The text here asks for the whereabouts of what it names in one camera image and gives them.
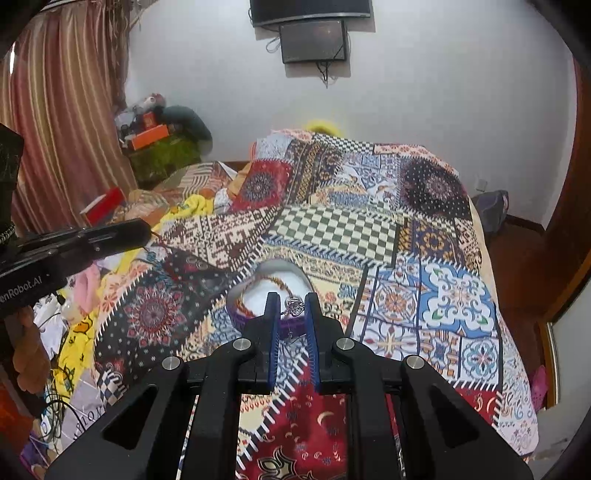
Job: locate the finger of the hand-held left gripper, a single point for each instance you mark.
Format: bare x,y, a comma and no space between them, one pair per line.
101,240

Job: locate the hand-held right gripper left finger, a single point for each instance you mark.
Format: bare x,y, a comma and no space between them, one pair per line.
273,341

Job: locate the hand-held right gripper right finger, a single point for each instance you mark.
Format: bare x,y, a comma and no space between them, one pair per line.
312,341

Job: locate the purple heart-shaped jewelry box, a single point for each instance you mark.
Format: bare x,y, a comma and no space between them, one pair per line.
258,300

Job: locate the person's left hand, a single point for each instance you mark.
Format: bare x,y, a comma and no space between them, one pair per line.
32,357

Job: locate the red box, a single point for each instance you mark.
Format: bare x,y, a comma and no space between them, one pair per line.
104,205

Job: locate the yellow duck print cloth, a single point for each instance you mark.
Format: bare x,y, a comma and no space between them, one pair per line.
78,341

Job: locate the plain yellow cloth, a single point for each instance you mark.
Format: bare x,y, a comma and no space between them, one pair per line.
191,210

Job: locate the green cloth covered table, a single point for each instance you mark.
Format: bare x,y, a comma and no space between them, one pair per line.
161,159

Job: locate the orange box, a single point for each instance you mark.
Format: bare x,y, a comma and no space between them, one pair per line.
147,137

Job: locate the patchwork printed blanket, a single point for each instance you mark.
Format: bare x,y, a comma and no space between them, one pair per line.
369,240

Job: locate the dark green bag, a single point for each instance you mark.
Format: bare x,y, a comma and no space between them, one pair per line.
187,122

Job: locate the striped pink curtain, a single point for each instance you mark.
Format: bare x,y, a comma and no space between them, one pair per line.
60,92

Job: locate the yellow fluffy item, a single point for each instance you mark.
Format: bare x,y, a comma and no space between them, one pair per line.
323,126

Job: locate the dark blue bag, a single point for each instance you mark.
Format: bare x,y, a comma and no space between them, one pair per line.
493,210

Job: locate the pink plastic item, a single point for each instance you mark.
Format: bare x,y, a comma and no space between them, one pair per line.
538,385

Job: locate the wooden door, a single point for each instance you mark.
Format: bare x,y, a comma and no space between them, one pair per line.
570,207

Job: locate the wall socket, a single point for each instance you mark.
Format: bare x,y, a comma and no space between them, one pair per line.
481,184

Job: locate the small black wall screen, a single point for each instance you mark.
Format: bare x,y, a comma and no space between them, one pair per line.
314,41

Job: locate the large black wall screen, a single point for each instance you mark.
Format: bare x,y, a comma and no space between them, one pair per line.
309,11

